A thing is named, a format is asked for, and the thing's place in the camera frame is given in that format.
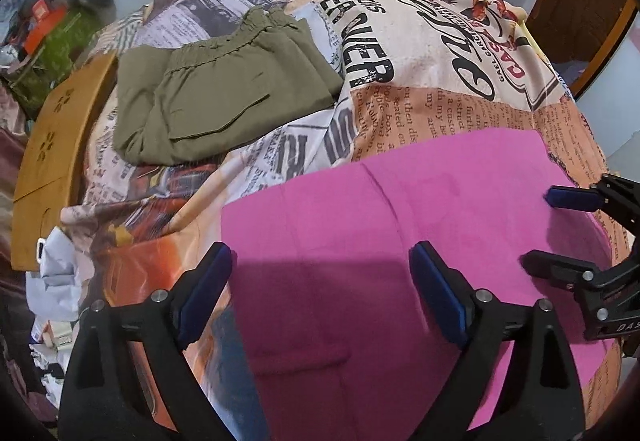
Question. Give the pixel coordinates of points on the orange box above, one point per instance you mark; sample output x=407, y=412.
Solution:
x=42, y=23

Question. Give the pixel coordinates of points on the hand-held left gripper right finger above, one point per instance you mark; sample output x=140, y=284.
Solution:
x=440, y=291

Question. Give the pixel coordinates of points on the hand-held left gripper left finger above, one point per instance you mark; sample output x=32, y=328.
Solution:
x=200, y=291

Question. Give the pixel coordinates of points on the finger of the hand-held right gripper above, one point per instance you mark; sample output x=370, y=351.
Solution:
x=560, y=266
x=570, y=198

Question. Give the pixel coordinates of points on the olive green pants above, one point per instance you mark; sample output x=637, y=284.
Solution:
x=215, y=91

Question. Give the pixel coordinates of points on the pink pants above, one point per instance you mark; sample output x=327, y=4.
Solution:
x=400, y=201

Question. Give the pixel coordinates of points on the green fabric bag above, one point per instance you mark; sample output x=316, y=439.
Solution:
x=55, y=51

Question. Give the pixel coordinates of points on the printed blanket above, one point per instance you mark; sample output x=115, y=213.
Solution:
x=425, y=86

